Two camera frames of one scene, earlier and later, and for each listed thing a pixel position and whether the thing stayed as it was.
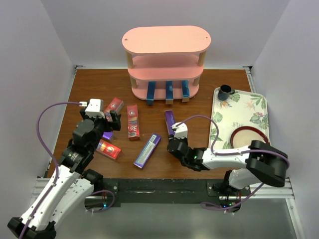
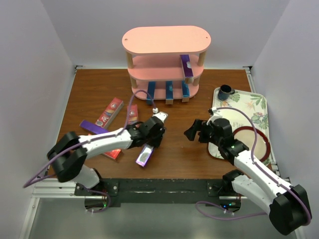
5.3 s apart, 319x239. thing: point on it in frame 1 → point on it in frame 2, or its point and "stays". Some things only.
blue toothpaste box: (186, 90) stays
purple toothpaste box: (170, 121) → (188, 70)
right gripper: (185, 140) → (197, 125)
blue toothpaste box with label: (151, 93) stays
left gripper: (115, 125) → (156, 142)
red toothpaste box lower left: (108, 150) stays
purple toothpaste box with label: (147, 150) stays
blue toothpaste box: (169, 92) stays
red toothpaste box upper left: (116, 104) stays
